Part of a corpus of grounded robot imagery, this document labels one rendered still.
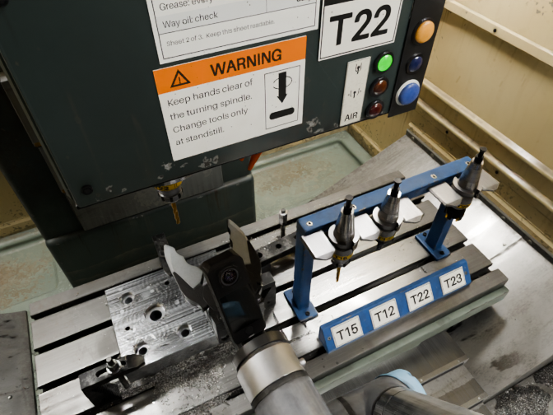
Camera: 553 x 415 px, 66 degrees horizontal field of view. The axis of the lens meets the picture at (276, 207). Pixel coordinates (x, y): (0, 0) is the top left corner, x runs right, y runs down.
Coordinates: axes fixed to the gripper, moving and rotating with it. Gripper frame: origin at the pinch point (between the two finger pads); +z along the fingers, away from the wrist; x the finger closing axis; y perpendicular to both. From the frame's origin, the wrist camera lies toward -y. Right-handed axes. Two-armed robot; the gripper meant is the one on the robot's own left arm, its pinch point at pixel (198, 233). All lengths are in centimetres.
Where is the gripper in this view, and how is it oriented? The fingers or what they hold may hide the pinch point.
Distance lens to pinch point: 63.6
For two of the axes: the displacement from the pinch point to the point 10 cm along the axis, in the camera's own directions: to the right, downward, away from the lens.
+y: -0.2, 6.6, 7.6
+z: -4.8, -6.7, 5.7
